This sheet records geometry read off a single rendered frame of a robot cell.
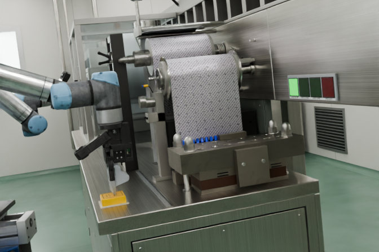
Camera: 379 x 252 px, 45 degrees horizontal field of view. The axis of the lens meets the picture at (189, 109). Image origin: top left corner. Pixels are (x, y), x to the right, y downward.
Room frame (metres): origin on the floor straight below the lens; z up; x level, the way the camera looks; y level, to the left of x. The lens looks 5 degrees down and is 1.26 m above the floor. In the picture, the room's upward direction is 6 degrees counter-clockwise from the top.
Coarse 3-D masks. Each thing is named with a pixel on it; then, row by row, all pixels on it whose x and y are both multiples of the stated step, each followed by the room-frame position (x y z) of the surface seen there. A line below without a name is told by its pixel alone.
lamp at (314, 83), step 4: (312, 80) 1.25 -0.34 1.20; (316, 80) 1.23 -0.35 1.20; (312, 84) 1.25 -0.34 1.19; (316, 84) 1.23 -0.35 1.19; (312, 88) 1.26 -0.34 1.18; (316, 88) 1.24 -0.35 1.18; (312, 92) 1.26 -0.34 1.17; (316, 92) 1.24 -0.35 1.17; (320, 92) 1.22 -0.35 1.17; (320, 96) 1.22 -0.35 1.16
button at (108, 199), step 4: (116, 192) 1.37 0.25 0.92; (120, 192) 1.36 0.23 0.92; (100, 196) 1.35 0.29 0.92; (104, 196) 1.34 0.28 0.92; (108, 196) 1.33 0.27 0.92; (112, 196) 1.33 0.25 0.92; (116, 196) 1.32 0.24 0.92; (120, 196) 1.32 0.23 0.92; (124, 196) 1.32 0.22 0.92; (100, 200) 1.35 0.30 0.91; (104, 200) 1.30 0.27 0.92; (108, 200) 1.31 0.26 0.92; (112, 200) 1.31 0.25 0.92; (116, 200) 1.31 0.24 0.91; (120, 200) 1.32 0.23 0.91; (124, 200) 1.32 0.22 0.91; (104, 204) 1.30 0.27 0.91; (108, 204) 1.31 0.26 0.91; (112, 204) 1.31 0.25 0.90
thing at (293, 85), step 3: (291, 81) 1.37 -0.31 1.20; (294, 81) 1.35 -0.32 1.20; (291, 84) 1.37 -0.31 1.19; (294, 84) 1.35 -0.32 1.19; (297, 84) 1.33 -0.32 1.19; (291, 87) 1.37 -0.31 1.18; (294, 87) 1.35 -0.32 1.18; (297, 87) 1.34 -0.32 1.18; (291, 90) 1.37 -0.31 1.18; (294, 90) 1.35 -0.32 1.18; (297, 90) 1.34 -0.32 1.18; (291, 93) 1.37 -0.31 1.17; (294, 93) 1.35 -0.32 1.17; (297, 93) 1.34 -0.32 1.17
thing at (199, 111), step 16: (176, 96) 1.51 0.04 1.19; (192, 96) 1.52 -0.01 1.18; (208, 96) 1.54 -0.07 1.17; (224, 96) 1.55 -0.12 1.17; (176, 112) 1.50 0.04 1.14; (192, 112) 1.52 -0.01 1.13; (208, 112) 1.53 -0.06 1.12; (224, 112) 1.55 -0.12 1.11; (240, 112) 1.57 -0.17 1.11; (176, 128) 1.50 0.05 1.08; (192, 128) 1.52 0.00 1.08; (208, 128) 1.53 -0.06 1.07; (224, 128) 1.55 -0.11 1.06; (240, 128) 1.56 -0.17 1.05
